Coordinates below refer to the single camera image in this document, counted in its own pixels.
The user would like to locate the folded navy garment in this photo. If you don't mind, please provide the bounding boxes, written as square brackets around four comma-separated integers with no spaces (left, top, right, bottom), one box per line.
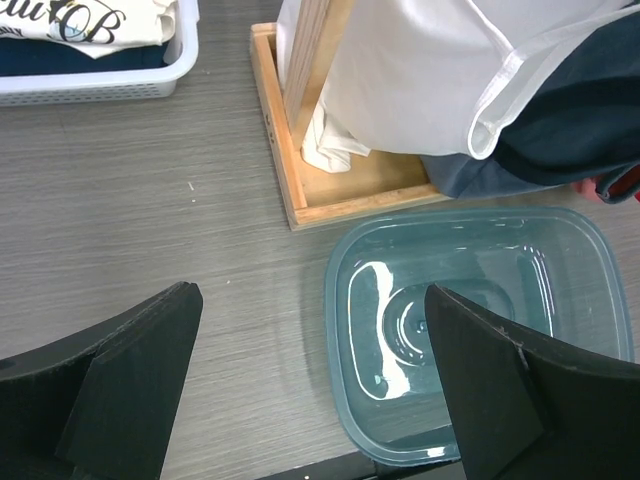
[1,38,169,77]

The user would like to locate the white plastic basket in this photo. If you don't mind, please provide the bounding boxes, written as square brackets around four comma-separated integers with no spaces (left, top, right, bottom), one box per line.
[1,0,200,107]

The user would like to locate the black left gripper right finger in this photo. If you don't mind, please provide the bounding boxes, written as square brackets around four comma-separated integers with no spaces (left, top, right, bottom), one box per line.
[425,285,639,479]

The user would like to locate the teal plastic bin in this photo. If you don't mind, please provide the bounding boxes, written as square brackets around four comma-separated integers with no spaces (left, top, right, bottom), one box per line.
[324,207,635,467]

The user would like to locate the folded white printed shirt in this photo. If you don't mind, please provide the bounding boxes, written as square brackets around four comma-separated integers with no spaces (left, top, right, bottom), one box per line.
[1,0,178,59]

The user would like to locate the white tank top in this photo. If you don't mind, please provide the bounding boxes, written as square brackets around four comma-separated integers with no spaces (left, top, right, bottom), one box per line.
[275,0,640,175]

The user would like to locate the wooden clothes rack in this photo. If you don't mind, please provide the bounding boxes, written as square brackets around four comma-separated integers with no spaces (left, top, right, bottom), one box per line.
[250,1,445,230]

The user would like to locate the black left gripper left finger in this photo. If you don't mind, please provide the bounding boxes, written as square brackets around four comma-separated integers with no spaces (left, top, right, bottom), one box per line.
[1,282,203,479]

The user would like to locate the navy blue tank top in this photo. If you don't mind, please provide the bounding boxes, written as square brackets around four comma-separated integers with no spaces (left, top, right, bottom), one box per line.
[421,14,639,204]

